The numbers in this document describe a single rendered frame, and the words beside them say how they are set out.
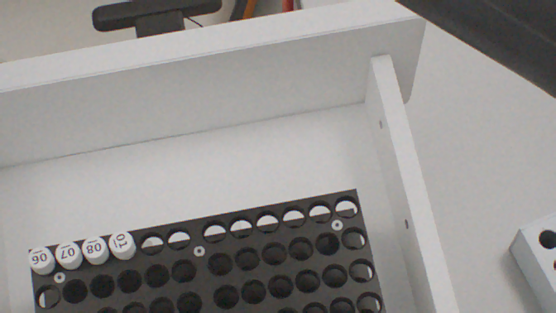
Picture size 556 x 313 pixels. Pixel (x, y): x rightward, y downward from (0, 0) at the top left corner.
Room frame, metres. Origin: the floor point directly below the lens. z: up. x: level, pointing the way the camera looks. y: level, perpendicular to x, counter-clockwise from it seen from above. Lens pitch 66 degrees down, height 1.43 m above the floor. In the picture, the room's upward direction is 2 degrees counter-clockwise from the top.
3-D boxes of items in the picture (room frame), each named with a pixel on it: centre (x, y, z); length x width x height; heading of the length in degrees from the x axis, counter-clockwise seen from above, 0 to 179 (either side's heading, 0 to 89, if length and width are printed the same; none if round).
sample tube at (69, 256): (0.18, 0.11, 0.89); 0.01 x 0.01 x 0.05
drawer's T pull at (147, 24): (0.31, 0.07, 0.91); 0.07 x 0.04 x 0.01; 99
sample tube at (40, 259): (0.18, 0.12, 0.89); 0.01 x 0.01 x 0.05
